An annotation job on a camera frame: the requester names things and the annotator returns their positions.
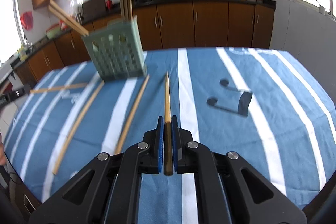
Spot green perforated utensil holder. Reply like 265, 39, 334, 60
82, 17, 147, 81

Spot left hand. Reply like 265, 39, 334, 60
0, 135, 7, 166

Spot black countertop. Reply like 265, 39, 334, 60
0, 0, 277, 83

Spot green basin red lid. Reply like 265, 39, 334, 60
46, 23, 63, 40

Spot red bottle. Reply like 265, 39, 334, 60
106, 0, 113, 11

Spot left window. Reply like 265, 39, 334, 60
0, 0, 25, 65

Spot wooden lower cabinets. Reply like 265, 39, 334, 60
14, 1, 276, 84

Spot dark wooden cutting board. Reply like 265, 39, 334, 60
82, 0, 106, 20

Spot blue striped tablecloth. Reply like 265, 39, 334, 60
1, 47, 335, 223

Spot red plastic bag on wall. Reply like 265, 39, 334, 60
20, 11, 33, 31

